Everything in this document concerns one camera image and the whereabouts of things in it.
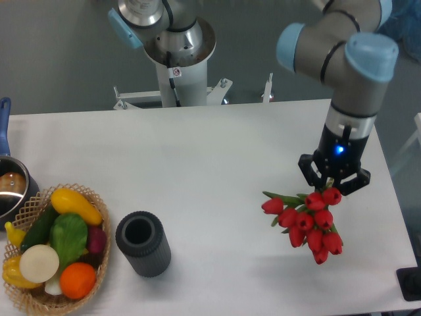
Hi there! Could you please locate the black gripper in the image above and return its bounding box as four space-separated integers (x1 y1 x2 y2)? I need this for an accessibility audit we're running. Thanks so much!
298 124 371 196

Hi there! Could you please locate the red tulip bouquet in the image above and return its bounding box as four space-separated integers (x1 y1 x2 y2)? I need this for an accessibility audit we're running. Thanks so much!
261 187 343 265

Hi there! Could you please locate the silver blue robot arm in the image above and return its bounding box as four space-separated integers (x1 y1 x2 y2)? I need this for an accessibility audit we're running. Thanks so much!
108 1 399 196

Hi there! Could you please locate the dark grey ribbed vase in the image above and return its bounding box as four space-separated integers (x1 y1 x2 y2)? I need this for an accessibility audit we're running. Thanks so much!
115 211 172 278

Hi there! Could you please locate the black device at edge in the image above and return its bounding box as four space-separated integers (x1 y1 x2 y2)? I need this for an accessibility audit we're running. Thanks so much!
396 267 420 302

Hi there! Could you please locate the blue plastic bag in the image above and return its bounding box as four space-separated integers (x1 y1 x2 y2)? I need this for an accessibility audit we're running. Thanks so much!
378 0 420 63

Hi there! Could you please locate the purple red onion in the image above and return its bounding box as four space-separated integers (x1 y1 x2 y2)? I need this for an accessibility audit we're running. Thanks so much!
86 226 107 254

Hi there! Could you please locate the yellow squash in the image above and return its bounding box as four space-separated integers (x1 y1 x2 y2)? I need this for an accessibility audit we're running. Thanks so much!
50 188 103 226

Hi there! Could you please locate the green lettuce leaf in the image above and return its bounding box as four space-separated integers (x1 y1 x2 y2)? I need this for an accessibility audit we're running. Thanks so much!
49 213 88 273

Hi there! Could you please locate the orange fruit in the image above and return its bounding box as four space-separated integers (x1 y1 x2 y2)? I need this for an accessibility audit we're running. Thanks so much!
59 263 96 300

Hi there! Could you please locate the white leek stalk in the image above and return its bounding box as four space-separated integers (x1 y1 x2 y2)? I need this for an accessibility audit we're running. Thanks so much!
44 273 62 296

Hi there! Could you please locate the green cucumber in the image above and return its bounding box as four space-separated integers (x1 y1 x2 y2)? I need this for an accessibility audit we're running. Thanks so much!
20 205 59 253

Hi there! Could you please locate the white round onion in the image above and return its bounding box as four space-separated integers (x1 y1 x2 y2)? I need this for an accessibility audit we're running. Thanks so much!
19 244 59 283

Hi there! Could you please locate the woven wicker basket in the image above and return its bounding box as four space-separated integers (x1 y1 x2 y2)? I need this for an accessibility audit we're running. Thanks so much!
3 184 111 315

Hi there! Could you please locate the yellow banana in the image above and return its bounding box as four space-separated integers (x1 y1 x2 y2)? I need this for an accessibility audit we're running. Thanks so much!
5 222 26 248

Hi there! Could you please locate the yellow bell pepper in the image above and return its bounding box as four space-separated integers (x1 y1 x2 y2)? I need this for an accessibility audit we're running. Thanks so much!
2 255 42 289

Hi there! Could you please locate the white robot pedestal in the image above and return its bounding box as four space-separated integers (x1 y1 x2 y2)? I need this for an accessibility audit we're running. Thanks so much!
108 9 233 109

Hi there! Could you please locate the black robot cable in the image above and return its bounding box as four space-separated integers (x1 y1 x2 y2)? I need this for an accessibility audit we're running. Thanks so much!
165 51 182 107

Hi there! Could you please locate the blue handled saucepan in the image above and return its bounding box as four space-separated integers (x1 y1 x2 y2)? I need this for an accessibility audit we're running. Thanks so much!
1 97 39 232

